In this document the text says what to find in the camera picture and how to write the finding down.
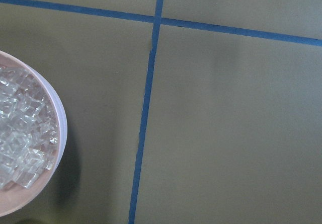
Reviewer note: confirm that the pink bowl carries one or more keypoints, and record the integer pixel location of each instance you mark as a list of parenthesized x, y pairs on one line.
[(16, 197)]

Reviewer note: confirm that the clear ice cubes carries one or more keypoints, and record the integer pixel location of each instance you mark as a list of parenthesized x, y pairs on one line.
[(29, 130)]

